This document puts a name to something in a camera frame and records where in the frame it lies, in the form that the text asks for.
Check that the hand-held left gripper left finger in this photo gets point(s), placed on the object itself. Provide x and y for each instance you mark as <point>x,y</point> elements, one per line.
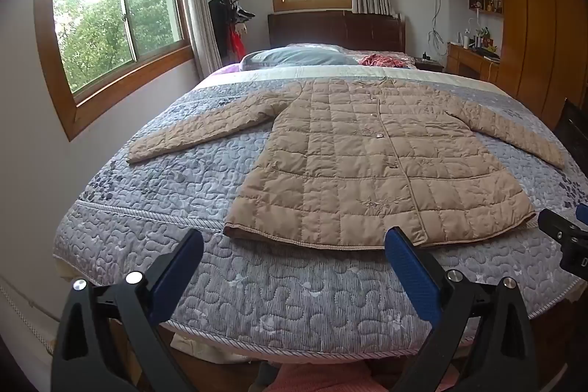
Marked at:
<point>177,270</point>

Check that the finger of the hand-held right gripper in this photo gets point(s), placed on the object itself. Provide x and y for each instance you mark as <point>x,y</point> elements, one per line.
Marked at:
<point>558,229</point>

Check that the dark nightstand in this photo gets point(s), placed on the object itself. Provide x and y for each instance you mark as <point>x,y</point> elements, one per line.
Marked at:
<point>429,66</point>

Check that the person's pink clothing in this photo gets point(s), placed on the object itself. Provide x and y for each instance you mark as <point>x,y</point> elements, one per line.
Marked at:
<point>321,380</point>

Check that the wooden desk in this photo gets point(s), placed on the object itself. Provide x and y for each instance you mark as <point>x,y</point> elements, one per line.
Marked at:
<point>473,61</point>

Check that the wooden wardrobe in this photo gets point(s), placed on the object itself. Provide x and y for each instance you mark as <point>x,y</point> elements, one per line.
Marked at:
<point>528,29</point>

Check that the tan quilted coat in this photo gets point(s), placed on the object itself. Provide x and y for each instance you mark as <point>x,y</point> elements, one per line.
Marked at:
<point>344,153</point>

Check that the black hanging garment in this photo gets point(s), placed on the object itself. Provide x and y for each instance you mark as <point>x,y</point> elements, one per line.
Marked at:
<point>219,29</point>

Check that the red hanging garment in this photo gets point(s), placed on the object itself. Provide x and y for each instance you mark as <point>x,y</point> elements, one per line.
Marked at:
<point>237,43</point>

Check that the white bottle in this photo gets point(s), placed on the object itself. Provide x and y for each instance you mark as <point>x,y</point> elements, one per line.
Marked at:
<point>465,40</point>

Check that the dark wooden headboard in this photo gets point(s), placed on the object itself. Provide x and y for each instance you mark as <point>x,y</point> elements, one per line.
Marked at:
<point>335,29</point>

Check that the bed with grey quilt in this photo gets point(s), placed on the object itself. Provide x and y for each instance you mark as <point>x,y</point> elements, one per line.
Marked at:
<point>275,295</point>

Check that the large wooden-framed window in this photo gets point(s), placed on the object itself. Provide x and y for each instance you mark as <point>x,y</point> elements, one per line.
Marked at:
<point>115,15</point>

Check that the blue-grey pillow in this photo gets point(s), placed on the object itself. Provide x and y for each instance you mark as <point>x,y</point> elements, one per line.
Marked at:
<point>298,57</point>

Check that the red patterned cloth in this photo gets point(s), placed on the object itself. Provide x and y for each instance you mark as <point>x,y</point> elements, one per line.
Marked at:
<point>383,61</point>

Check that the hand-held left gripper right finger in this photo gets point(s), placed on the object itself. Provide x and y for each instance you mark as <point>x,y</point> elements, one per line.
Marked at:
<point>409,270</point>

